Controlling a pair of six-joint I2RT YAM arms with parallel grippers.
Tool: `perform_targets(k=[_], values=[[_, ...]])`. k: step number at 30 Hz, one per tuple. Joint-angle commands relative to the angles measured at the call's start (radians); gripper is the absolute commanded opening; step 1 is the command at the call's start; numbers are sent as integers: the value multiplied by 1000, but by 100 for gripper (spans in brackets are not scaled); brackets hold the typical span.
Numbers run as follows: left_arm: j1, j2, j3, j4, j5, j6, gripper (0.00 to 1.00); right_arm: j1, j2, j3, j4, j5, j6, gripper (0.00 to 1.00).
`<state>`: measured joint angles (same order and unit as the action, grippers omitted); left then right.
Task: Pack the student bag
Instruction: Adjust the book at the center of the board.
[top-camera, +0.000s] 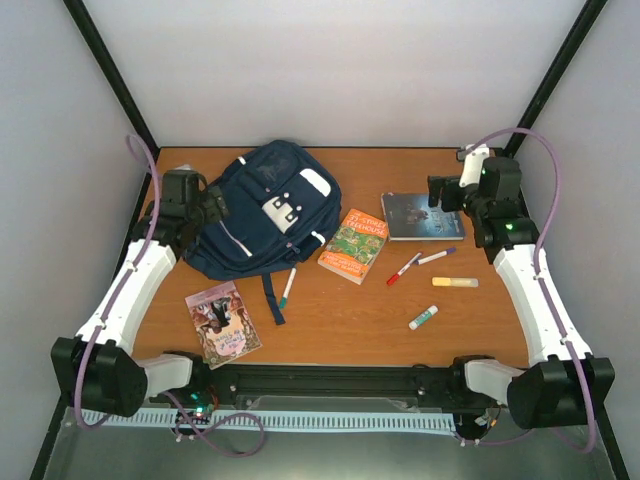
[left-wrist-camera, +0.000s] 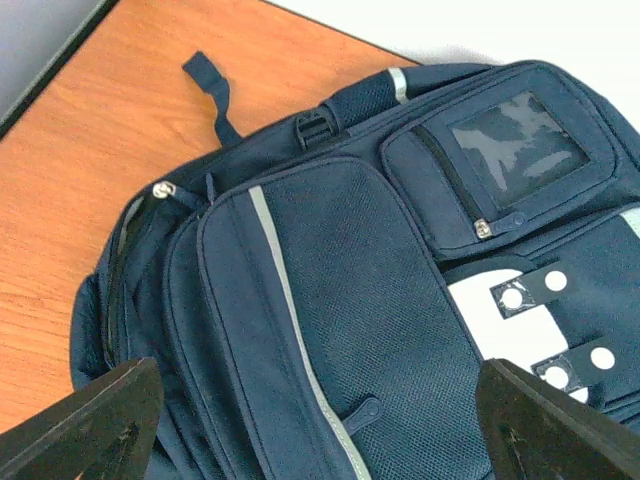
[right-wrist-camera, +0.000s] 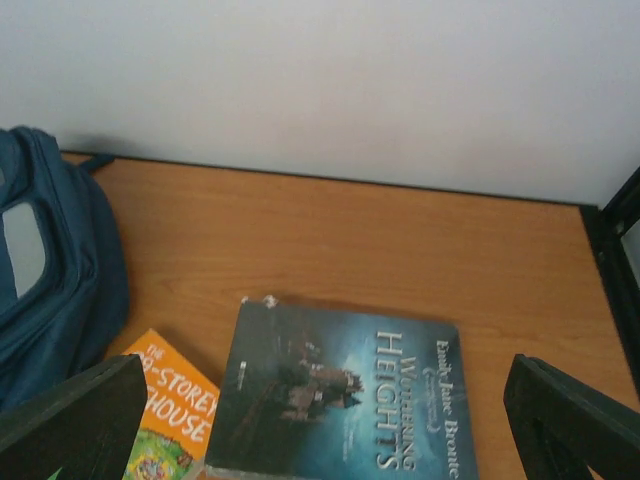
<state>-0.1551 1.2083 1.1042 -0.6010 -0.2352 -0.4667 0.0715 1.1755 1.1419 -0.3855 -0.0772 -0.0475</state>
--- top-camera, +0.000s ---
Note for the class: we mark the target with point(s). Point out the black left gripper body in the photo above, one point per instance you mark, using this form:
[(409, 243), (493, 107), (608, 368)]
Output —
[(217, 208)]

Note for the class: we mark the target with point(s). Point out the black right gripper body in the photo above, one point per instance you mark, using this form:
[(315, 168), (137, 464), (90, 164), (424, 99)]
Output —
[(450, 202)]

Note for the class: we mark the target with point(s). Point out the navy blue student backpack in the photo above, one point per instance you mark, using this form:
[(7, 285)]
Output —
[(283, 206)]

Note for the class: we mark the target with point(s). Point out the green capped white marker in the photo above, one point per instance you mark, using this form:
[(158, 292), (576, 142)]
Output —
[(287, 289)]

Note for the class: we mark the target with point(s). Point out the pink Taming of Shrew book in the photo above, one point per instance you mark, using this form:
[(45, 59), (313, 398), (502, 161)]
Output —
[(223, 325)]

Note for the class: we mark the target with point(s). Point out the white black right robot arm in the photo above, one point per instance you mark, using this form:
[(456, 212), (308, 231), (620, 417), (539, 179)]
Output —
[(564, 384)]

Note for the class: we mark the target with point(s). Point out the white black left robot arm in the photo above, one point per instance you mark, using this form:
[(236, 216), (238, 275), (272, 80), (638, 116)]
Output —
[(95, 369)]

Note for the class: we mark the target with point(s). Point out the dark blue hardcover book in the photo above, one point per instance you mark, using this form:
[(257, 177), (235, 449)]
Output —
[(409, 217)]

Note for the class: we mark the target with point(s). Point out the purple capped white marker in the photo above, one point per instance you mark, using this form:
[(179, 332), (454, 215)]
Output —
[(436, 256)]

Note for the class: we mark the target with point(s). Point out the red capped white marker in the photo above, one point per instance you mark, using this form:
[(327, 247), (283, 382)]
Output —
[(403, 269)]

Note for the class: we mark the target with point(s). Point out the yellow highlighter pen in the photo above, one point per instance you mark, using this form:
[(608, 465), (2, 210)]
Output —
[(455, 282)]

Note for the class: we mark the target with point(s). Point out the orange Treehouse paperback book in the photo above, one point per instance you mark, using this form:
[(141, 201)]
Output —
[(355, 246)]

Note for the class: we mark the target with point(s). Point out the green white glue stick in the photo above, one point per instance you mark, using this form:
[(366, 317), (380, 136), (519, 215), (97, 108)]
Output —
[(423, 317)]

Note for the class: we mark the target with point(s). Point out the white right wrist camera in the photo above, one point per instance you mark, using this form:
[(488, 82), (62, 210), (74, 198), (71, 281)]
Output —
[(472, 158)]

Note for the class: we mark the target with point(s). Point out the black left frame post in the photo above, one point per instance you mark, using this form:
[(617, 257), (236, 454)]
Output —
[(100, 52)]

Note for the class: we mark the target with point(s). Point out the black frame post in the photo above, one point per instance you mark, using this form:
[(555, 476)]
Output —
[(100, 52), (582, 25)]

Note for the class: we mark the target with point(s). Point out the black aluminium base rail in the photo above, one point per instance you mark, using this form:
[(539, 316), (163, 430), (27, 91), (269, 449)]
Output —
[(426, 387)]

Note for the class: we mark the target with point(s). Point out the light blue slotted cable duct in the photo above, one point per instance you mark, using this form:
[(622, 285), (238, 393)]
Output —
[(296, 421)]

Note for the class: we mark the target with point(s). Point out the black right frame post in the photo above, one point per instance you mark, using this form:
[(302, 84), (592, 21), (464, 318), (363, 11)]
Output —
[(582, 25)]

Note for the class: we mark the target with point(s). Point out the metal front base plate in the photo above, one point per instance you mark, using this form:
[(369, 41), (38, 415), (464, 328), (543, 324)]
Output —
[(154, 453)]

